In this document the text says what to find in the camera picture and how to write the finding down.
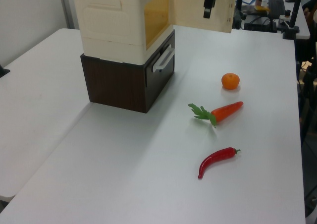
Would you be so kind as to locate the cream cabinet door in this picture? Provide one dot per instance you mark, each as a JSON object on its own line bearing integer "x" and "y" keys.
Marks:
{"x": 190, "y": 11}

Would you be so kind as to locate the cream plastic cabinet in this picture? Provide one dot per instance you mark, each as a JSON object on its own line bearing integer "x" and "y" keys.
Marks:
{"x": 109, "y": 28}

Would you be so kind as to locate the yellow object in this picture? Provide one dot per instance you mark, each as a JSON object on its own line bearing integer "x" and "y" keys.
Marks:
{"x": 261, "y": 9}

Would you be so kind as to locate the black equipment box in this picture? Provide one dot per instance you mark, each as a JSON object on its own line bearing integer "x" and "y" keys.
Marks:
{"x": 258, "y": 23}

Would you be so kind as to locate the orange mandarin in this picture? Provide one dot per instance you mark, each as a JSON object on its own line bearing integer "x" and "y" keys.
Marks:
{"x": 230, "y": 81}

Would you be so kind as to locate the orange carrot with green leaves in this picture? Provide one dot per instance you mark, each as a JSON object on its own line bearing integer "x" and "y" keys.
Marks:
{"x": 225, "y": 111}

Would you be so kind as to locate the dark brown drawer box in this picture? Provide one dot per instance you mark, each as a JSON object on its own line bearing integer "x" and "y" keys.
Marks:
{"x": 116, "y": 85}

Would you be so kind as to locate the red chili pepper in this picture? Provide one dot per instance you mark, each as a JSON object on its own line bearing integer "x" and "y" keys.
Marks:
{"x": 215, "y": 157}

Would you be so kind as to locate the black table clamp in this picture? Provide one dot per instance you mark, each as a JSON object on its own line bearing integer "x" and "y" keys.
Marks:
{"x": 3, "y": 71}

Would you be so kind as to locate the grey metal frame post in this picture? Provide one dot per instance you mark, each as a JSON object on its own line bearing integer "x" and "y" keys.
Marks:
{"x": 66, "y": 8}

